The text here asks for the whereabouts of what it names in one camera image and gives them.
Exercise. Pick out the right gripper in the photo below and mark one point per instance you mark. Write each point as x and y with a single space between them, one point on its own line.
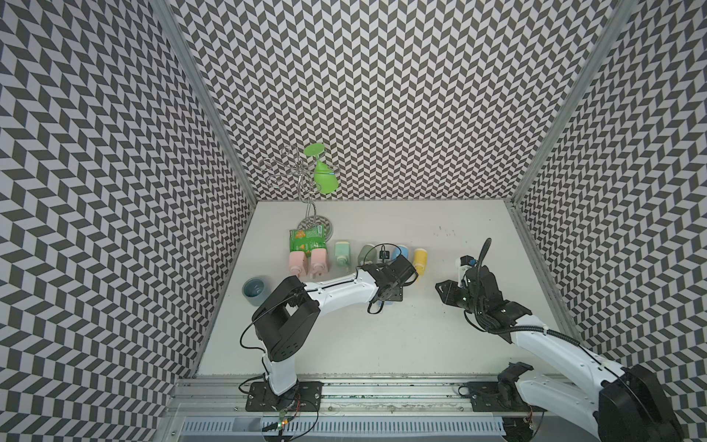
448 286

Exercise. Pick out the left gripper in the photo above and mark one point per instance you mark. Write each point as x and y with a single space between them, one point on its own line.
398 293

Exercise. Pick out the yellow pencil sharpener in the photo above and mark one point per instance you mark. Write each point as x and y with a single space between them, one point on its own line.
420 261

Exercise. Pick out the mint green pencil sharpener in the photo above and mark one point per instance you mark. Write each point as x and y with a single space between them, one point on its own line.
342 256

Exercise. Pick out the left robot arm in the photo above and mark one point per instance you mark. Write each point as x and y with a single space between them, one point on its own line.
287 317

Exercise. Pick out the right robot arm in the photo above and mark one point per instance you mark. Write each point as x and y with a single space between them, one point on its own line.
609 401

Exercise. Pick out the green snack packet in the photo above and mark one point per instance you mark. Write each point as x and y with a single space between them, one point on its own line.
307 239

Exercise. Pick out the green plastic cup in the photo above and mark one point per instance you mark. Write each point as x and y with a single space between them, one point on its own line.
323 176

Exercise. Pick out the teal ceramic cup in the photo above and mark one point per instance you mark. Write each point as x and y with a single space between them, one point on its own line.
256 290

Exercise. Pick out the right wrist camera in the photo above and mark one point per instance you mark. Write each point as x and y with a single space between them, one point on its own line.
465 265

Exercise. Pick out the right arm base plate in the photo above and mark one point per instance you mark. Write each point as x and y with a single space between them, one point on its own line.
495 397

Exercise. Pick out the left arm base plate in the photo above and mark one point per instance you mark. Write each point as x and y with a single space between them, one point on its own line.
305 396

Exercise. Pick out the aluminium front rail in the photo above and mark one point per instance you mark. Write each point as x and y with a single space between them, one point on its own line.
225 395

